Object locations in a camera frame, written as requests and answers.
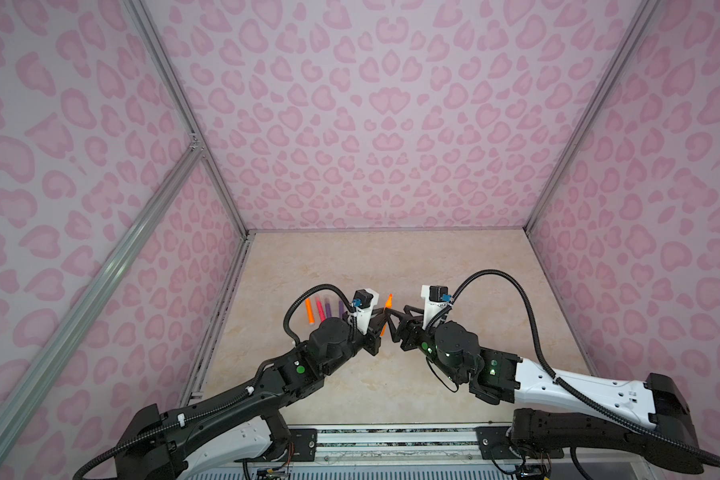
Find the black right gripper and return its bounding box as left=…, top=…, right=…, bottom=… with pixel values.
left=381, top=306, right=465, bottom=383

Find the orange pen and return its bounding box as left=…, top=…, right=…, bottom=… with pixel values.
left=380, top=294, right=394, bottom=337

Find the small pink pen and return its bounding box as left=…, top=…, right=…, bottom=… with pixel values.
left=315, top=298, right=326, bottom=322

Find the orange pen cap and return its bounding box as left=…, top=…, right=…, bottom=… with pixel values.
left=304, top=298, right=316, bottom=325

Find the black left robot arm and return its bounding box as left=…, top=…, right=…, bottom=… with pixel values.
left=114, top=309, right=386, bottom=479

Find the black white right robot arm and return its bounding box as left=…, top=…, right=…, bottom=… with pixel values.
left=385, top=309, right=720, bottom=475

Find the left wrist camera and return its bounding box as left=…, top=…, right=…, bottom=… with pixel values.
left=349, top=289, right=379, bottom=335

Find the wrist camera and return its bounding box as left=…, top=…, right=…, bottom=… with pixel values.
left=421, top=285, right=451, bottom=328
left=349, top=289, right=379, bottom=335

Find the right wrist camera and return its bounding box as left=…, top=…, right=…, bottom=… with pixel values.
left=421, top=285, right=451, bottom=328

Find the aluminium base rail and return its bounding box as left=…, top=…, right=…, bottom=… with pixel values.
left=137, top=422, right=667, bottom=480

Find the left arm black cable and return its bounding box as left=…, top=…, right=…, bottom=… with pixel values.
left=71, top=283, right=358, bottom=480

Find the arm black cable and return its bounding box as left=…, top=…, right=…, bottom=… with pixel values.
left=446, top=269, right=720, bottom=480
left=71, top=283, right=358, bottom=480

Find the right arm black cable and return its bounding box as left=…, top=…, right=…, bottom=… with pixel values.
left=446, top=269, right=720, bottom=480

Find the aluminium corner post left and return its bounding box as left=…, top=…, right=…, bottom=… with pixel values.
left=122, top=0, right=249, bottom=239

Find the aluminium corner post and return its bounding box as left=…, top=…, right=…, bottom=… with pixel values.
left=122, top=0, right=249, bottom=239
left=523, top=0, right=665, bottom=237

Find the aluminium corner post right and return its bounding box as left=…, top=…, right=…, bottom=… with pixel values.
left=523, top=0, right=665, bottom=237

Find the aluminium diagonal wall bar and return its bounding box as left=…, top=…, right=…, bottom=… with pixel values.
left=0, top=145, right=204, bottom=466

